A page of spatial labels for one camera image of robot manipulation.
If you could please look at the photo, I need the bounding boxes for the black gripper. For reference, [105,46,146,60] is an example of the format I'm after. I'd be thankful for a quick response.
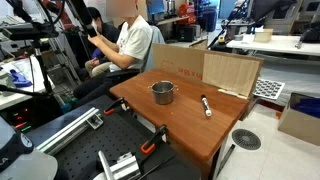
[68,0,99,38]

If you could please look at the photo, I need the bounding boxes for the black white marker pen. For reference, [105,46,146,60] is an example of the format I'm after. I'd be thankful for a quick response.
[200,94,213,118]

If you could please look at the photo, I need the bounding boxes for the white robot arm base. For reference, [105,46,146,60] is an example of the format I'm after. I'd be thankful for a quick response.
[0,115,60,180]

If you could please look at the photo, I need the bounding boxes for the silver metal pot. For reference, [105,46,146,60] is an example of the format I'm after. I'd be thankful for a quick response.
[147,80,179,106]

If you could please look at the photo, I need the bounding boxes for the person in black clothes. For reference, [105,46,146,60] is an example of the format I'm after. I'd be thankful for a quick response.
[84,6,122,78]

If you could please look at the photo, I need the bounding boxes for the silver step ladder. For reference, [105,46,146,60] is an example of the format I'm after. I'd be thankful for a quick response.
[42,32,83,88]

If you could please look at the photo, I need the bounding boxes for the person in white shirt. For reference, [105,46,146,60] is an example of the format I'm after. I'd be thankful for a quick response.
[72,0,154,108]

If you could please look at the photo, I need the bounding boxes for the black tripod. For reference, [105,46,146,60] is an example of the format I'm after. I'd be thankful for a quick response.
[0,39,64,101]

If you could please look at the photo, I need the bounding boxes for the grey office chair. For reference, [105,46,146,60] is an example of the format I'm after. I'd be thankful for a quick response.
[105,25,166,80]

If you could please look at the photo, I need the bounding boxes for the orange black bar clamp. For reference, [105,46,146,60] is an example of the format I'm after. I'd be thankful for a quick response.
[139,124,168,155]
[103,97,130,116]

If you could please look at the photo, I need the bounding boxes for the blue plastic object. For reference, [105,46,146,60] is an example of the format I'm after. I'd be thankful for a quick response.
[9,68,33,89]

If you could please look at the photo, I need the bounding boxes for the red cola box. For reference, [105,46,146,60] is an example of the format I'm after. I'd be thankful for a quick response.
[177,3,198,25]

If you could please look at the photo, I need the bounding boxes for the white side table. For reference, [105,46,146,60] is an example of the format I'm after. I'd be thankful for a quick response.
[0,55,56,112]

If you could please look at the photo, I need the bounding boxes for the black controller box with lights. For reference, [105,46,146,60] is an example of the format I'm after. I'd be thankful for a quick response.
[0,95,65,135]

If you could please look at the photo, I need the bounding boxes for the black perforated breadboard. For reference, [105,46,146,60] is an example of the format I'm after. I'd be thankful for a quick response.
[24,94,202,180]

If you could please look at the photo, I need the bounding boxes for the blue storage bin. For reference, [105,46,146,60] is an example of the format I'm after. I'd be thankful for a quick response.
[196,7,218,33]

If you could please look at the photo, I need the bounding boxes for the brown cardboard panel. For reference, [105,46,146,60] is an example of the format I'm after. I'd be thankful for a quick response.
[151,43,265,100]

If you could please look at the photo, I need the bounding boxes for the small wooden box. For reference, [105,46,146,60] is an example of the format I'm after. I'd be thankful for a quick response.
[253,28,275,44]

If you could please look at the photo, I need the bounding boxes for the black table leg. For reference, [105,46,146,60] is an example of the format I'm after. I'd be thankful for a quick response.
[199,143,236,180]

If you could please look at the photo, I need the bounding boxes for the dotted calibration board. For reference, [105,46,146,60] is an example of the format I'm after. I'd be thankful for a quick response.
[253,77,286,101]

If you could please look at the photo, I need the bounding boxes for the white work table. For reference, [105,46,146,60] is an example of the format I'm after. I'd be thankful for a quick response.
[226,33,320,57]

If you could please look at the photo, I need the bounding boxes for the round floor drain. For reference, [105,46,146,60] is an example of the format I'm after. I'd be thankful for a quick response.
[231,128,262,151]

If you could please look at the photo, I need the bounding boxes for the cardboard box with blue items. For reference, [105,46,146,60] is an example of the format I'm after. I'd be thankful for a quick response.
[277,92,320,147]

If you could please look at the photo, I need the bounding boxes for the blue items in box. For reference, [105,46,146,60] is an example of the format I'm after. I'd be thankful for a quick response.
[291,96,320,119]

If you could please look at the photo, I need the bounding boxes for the black camera on tripod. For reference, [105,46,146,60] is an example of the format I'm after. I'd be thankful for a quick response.
[0,22,60,42]

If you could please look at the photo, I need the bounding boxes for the long aluminium profile rail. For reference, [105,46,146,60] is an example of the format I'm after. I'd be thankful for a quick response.
[35,106,105,157]

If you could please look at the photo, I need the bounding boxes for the aluminium profile rail with bracket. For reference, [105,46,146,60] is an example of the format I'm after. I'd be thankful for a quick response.
[97,149,142,180]

